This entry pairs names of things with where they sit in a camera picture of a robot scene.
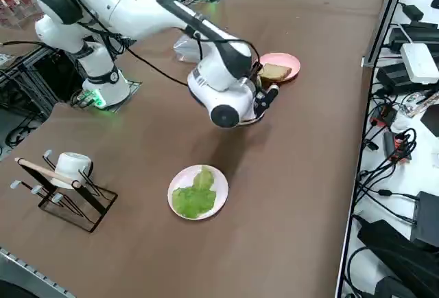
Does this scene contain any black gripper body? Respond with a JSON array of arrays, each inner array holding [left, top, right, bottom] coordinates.
[[252, 87, 265, 116]]

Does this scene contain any green lettuce leaf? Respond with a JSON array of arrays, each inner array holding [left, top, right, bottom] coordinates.
[[171, 165, 217, 219]]

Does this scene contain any white round plate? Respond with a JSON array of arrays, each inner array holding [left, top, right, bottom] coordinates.
[[236, 111, 268, 127], [167, 164, 229, 222]]

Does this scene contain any pink round plate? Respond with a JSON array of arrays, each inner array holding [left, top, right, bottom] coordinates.
[[257, 52, 302, 84]]

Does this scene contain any brown bread slice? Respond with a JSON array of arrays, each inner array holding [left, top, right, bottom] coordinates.
[[257, 64, 292, 82]]

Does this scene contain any clear plastic container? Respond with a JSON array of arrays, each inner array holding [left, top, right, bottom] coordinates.
[[173, 33, 204, 64]]

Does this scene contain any red and black connector box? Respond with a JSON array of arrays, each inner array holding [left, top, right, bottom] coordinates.
[[370, 105, 399, 127]]

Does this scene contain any black adapter brick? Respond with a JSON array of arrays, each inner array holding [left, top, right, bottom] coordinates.
[[376, 62, 418, 95]]

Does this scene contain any green circuit board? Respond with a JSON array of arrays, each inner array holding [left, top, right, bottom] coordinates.
[[403, 90, 439, 117]]

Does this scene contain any white router box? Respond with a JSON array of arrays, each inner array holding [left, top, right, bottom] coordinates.
[[400, 42, 439, 84]]

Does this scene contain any black flat device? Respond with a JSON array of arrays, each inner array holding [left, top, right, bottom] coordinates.
[[389, 25, 439, 51]]

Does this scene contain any black bag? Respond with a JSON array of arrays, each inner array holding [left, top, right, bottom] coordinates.
[[356, 218, 439, 298]]

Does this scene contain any white cup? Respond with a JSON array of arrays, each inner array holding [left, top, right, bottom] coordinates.
[[51, 152, 94, 189]]

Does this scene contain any clear shelf with red packets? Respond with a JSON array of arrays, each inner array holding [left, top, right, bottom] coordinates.
[[0, 0, 44, 30]]

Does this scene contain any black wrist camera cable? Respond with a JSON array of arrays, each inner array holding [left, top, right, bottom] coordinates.
[[112, 26, 261, 88]]

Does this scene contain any aluminium profile rail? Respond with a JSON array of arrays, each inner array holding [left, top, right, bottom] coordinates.
[[361, 0, 412, 69]]

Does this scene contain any black wire cup rack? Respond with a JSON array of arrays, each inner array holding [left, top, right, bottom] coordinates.
[[10, 149, 119, 233]]

